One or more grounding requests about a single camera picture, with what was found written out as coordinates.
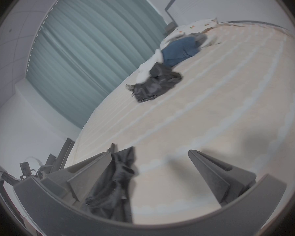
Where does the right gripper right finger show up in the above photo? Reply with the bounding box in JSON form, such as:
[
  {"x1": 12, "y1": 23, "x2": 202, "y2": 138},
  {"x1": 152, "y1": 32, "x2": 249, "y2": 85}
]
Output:
[{"x1": 188, "y1": 149, "x2": 257, "y2": 204}]

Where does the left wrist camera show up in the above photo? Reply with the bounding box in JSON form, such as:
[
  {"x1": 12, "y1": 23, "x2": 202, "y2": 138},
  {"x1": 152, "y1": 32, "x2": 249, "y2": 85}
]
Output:
[{"x1": 20, "y1": 162, "x2": 32, "y2": 180}]

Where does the pile of clothes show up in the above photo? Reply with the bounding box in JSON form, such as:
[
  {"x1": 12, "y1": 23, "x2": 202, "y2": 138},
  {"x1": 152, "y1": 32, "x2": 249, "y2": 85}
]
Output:
[{"x1": 136, "y1": 32, "x2": 222, "y2": 83}]

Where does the grey bedside table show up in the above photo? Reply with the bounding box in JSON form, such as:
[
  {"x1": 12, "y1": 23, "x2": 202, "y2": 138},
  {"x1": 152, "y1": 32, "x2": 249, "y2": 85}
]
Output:
[{"x1": 165, "y1": 21, "x2": 177, "y2": 33}]

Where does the black shiny garment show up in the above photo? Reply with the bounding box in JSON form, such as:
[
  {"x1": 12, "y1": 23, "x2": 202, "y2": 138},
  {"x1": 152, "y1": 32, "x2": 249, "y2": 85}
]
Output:
[{"x1": 125, "y1": 62, "x2": 183, "y2": 103}]

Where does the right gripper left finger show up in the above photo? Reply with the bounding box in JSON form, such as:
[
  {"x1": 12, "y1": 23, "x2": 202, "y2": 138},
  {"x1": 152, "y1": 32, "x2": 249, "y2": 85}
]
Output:
[{"x1": 40, "y1": 150, "x2": 113, "y2": 204}]

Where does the white printed pillow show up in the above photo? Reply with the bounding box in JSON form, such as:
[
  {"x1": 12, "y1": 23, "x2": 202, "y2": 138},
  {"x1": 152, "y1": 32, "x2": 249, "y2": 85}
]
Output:
[{"x1": 166, "y1": 17, "x2": 219, "y2": 42}]

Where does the blue-green curtain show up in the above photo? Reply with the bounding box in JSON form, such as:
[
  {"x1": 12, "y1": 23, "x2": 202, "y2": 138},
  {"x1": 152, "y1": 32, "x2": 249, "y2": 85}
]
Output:
[
  {"x1": 26, "y1": 26, "x2": 110, "y2": 130},
  {"x1": 42, "y1": 0, "x2": 168, "y2": 93}
]

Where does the bed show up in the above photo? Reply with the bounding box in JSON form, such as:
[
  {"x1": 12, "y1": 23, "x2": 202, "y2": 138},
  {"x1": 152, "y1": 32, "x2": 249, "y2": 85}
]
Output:
[{"x1": 64, "y1": 0, "x2": 295, "y2": 224}]

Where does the black T-shirt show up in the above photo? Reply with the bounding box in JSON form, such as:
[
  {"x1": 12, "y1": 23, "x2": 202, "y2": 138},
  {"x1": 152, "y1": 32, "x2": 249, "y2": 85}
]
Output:
[{"x1": 85, "y1": 143, "x2": 140, "y2": 223}]

